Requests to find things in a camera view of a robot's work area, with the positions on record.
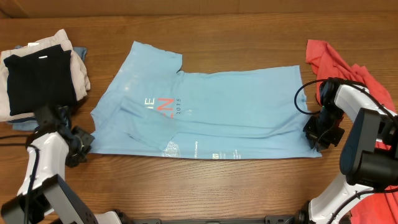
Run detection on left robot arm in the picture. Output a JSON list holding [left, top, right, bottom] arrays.
[[1, 106, 130, 224]]

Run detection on folded blue jeans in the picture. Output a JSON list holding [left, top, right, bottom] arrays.
[[6, 47, 88, 131]]

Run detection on black folded shirt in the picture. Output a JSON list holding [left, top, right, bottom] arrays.
[[3, 45, 77, 116]]

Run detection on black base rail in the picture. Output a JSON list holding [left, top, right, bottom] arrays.
[[114, 210, 295, 224]]

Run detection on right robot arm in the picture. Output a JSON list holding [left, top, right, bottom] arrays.
[[290, 78, 397, 224]]

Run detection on light blue printed t-shirt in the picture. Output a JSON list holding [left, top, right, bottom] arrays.
[[91, 42, 320, 159]]

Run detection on beige folded garment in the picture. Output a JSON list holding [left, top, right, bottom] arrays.
[[1, 29, 91, 122]]

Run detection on red t-shirt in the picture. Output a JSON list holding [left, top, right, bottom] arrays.
[[305, 40, 397, 224]]

